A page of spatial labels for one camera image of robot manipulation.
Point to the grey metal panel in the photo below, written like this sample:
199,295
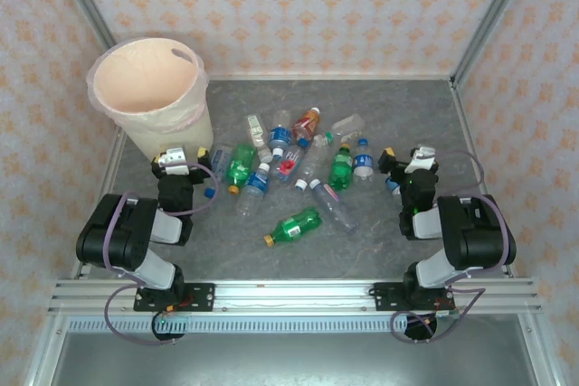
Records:
294,359

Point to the clear bottle blue label white cap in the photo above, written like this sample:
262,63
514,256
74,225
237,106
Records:
253,187

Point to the aluminium table side rail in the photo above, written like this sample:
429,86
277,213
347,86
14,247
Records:
467,133
111,164

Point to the clear bottle pink label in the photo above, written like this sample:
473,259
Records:
335,207

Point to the pink plastic bin liner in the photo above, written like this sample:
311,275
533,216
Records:
140,74

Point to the clear bottle white green label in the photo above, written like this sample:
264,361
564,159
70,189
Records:
257,130

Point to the red flower label bottle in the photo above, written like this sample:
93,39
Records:
289,166

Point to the aluminium table end rail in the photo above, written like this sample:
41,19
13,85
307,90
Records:
325,76

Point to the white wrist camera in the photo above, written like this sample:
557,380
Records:
174,161
423,157

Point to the plain clear bottle white cap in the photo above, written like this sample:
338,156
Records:
314,160

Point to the crushed clear bottle green cap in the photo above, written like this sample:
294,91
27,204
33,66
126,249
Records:
348,126

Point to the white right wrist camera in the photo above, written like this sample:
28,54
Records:
423,157

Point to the Pocari Sweat clear bottle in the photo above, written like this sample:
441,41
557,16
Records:
280,135

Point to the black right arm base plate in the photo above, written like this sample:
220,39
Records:
384,298

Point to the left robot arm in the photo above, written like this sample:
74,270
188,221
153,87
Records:
113,232

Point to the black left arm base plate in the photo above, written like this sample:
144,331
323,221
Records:
203,298

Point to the green Sprite plastic bottle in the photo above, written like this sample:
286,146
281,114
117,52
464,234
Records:
300,223
242,162
341,169

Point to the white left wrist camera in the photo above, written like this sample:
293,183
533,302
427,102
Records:
174,161

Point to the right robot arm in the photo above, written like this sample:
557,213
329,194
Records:
470,232

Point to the aluminium mounting rail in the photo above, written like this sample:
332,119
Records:
294,298

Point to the orange red label bottle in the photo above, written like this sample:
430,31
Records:
305,126

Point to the white plastic waste bin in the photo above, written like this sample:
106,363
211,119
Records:
194,137

